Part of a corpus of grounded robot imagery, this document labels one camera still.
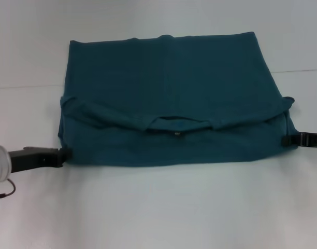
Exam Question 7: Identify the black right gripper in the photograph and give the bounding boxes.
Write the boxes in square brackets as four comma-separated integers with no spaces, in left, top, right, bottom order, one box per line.
[281,131,317,149]

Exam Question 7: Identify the left arm cable with connector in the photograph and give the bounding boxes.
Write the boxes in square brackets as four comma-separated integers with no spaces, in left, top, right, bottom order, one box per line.
[0,178,16,201]

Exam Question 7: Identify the teal t-shirt with FREE print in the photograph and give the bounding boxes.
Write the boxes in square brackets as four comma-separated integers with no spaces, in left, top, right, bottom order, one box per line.
[56,31,299,167]

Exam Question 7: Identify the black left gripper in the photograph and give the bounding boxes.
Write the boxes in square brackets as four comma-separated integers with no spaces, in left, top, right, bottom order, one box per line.
[9,146,73,173]

